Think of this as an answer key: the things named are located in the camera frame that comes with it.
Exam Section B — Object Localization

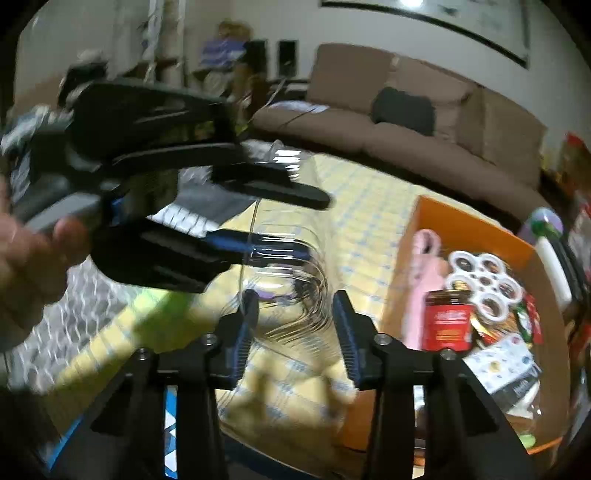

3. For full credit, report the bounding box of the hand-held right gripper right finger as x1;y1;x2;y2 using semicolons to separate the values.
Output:
332;290;539;480

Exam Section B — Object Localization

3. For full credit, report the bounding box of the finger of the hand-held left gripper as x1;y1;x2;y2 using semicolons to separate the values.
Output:
91;216;311;295
73;76;332;212

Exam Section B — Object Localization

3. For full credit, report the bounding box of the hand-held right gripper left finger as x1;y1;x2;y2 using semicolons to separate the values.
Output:
48;290;260;480

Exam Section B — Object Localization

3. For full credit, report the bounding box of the purple keychain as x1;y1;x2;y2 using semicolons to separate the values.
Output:
256;288;301;305

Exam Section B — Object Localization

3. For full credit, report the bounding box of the clear plastic container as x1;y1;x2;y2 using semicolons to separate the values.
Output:
238;138;338;356

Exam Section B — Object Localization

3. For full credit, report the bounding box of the orange cardboard box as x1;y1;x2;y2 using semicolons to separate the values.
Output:
342;195;573;457

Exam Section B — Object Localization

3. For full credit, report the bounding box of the person's left hand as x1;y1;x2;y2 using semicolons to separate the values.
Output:
0;178;93;352

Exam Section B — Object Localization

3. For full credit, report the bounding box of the grey patterned cloth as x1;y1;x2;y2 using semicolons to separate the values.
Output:
7;166;259;398

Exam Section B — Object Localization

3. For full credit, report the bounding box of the pile of clothes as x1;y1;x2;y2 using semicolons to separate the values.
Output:
0;48;109;153

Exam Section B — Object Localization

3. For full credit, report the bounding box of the pink plush toy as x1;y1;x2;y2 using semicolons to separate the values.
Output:
402;228;451;352

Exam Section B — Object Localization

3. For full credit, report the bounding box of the red jar with black lid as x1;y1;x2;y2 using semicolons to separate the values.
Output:
422;290;476;354

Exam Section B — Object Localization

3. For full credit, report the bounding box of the yellow checked tablecloth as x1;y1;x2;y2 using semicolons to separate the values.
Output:
46;152;462;462

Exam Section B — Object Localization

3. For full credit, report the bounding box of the paper sheet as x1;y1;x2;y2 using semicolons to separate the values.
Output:
272;102;331;116

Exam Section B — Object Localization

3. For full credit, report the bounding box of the black speaker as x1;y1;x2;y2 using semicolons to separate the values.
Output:
277;39;300;77

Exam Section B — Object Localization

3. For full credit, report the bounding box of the white dotted case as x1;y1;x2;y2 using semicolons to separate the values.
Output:
464;335;541;398

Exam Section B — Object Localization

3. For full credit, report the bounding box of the brown sofa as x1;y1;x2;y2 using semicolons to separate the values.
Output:
252;43;550;208

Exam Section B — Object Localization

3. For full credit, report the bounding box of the dark cushion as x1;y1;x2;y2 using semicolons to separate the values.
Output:
372;87;437;137

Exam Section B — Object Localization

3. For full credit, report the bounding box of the purple green toy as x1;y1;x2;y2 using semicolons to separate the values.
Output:
519;208;566;241

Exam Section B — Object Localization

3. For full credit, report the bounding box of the red clear snack bag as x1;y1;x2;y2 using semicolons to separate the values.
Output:
561;131;591;185

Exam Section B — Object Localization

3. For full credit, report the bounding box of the white ring fidget toy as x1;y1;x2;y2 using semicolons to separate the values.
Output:
445;250;522;321

